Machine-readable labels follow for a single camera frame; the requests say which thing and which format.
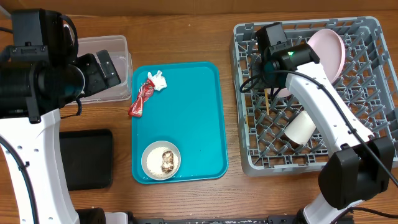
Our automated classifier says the clear plastic bin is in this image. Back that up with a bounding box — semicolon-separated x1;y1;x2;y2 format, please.
78;35;132;104

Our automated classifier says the grey dishwasher rack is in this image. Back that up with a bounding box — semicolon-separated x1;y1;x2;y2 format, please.
236;16;397;177

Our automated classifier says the brown food piece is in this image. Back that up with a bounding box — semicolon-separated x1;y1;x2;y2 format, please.
161;151;174;174

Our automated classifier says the black plastic tray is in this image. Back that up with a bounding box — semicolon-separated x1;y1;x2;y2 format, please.
60;129;114;191

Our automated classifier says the grey bowl with rice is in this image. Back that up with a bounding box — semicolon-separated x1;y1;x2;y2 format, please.
141;141;182;181

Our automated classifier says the teal serving tray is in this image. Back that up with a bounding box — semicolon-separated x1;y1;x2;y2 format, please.
131;62;228;184

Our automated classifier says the pink round plate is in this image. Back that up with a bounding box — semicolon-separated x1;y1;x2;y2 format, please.
307;29;345;83

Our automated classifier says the white tissue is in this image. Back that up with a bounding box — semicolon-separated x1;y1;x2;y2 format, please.
147;70;167;91

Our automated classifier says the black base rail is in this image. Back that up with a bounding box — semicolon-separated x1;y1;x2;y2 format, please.
128;215;296;224

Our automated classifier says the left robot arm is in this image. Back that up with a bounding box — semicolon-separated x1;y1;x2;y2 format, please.
1;9;121;223

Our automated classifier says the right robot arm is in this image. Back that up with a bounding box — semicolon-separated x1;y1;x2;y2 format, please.
239;22;397;223

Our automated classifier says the red snack wrapper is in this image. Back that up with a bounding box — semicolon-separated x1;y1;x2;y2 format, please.
128;79;155;118

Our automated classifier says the pink small bowl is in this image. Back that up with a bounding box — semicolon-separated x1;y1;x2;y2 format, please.
267;88;291;98

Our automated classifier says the white paper cup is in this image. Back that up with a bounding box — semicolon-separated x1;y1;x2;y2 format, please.
284;110;316;145

